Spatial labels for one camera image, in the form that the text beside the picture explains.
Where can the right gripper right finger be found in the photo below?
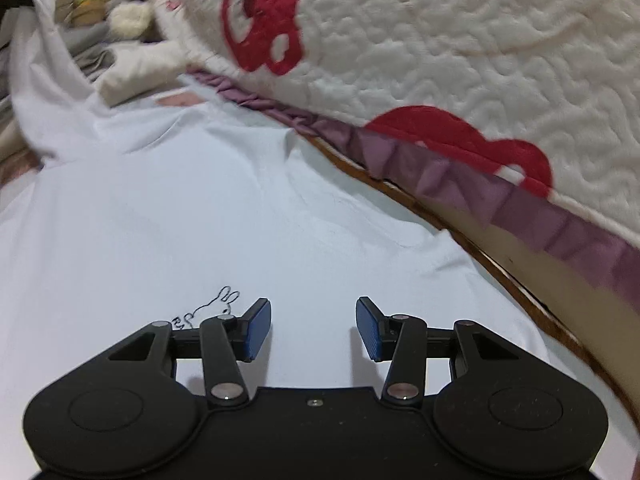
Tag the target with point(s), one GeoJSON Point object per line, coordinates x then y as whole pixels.
{"type": "Point", "coordinates": [503, 407]}

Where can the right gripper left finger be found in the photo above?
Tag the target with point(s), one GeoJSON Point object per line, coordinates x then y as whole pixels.
{"type": "Point", "coordinates": [138, 403]}

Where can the white t-shirt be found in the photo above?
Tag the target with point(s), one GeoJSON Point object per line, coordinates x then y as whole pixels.
{"type": "Point", "coordinates": [146, 212]}

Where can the white quilt red bears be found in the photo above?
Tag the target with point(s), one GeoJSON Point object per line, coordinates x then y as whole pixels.
{"type": "Point", "coordinates": [539, 97]}

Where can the white plush toy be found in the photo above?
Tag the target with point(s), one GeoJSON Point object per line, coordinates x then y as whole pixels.
{"type": "Point", "coordinates": [126, 19]}

